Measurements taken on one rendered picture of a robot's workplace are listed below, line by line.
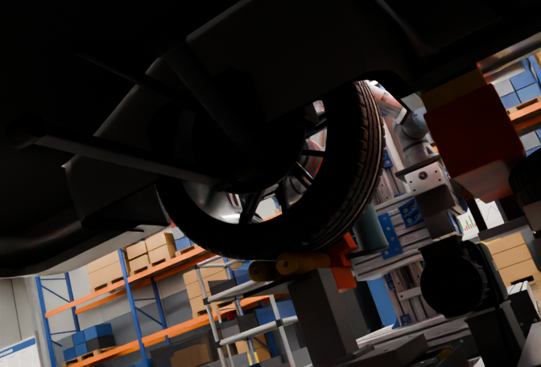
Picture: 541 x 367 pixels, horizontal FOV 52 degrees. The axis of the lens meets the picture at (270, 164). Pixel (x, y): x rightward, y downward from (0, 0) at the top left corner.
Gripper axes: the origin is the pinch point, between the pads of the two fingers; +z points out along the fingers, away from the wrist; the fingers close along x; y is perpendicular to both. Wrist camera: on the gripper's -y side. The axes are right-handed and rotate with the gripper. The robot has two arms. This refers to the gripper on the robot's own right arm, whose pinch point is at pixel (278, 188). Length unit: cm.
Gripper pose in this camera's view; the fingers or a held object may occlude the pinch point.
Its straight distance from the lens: 204.1
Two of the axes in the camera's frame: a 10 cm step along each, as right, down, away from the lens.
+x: 4.5, 1.4, 8.8
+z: 8.4, -4.1, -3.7
